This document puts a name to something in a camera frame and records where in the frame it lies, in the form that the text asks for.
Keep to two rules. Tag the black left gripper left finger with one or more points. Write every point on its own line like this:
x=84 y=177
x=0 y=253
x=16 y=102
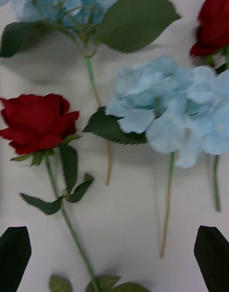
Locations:
x=13 y=258

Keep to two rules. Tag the pale blue flower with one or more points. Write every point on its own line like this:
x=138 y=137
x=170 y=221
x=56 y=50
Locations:
x=78 y=13
x=167 y=130

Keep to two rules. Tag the pale blue flower, tan stem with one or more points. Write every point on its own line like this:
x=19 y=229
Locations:
x=167 y=130

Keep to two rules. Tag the red rose with green stem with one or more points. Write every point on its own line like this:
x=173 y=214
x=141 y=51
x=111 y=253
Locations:
x=214 y=23

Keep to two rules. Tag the red rose with long stem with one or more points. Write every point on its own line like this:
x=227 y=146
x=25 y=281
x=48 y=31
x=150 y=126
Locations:
x=35 y=120

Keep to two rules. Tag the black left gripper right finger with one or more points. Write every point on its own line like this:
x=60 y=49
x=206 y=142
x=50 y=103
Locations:
x=214 y=258

